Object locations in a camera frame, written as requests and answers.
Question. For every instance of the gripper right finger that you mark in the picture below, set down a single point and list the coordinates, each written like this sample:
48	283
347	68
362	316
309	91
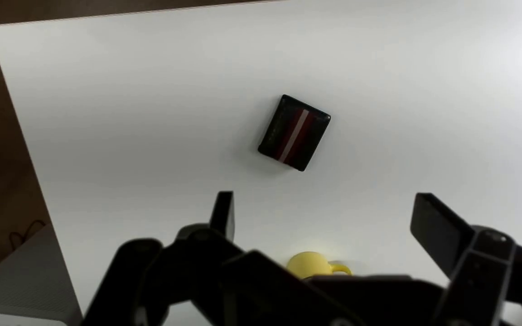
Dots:
478	258

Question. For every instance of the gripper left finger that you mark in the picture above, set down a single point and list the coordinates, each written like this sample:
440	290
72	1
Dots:
188	267

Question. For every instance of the yellow mug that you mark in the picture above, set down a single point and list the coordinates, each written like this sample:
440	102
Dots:
311	264

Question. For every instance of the white box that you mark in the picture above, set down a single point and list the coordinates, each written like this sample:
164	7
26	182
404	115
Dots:
21	280

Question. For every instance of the black wallet with striped band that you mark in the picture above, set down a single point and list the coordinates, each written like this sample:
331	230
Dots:
294	132

